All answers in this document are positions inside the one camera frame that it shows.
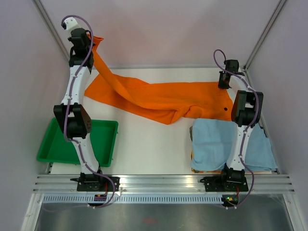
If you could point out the orange trousers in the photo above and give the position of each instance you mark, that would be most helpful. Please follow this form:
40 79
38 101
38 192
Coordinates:
165 103

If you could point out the aluminium frame post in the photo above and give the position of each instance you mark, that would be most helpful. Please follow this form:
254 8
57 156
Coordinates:
51 27
268 27

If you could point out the right aluminium frame post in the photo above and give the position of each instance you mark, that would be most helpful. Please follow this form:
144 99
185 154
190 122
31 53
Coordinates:
268 27

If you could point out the light blue folded trousers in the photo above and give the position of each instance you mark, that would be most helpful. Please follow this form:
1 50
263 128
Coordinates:
211 144

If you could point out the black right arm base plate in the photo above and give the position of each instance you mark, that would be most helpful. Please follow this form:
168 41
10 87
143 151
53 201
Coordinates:
217 184

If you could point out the perforated white cable duct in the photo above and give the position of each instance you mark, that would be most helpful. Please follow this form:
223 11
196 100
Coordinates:
135 198

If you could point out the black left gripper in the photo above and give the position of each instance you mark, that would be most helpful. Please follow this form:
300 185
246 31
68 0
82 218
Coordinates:
89 41

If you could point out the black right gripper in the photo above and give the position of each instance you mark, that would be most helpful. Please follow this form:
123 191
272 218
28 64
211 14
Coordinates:
221 84

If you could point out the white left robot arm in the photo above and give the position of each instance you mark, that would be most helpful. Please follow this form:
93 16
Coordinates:
72 118

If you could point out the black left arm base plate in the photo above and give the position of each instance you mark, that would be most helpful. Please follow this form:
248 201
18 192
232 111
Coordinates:
92 183

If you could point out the green plastic tray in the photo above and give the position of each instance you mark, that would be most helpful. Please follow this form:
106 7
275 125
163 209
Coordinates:
55 149

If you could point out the left aluminium frame post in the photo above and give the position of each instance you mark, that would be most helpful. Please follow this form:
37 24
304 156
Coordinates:
51 27

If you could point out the aluminium front rail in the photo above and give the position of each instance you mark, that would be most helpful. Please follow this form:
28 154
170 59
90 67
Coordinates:
161 184

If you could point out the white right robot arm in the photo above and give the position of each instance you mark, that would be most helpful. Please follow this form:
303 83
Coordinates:
245 114

